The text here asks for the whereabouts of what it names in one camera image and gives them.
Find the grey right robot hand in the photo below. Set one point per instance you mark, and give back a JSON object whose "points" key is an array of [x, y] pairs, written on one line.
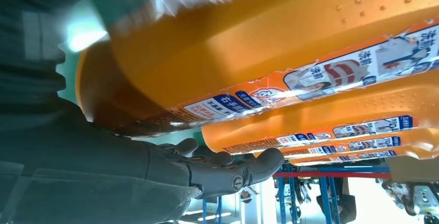
{"points": [[85, 167]]}

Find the blue and red shelving rack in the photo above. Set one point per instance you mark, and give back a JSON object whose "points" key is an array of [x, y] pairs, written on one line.
{"points": [[325, 174]]}

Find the brown cardboard box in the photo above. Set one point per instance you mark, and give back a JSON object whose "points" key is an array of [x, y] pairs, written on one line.
{"points": [[415, 169]]}

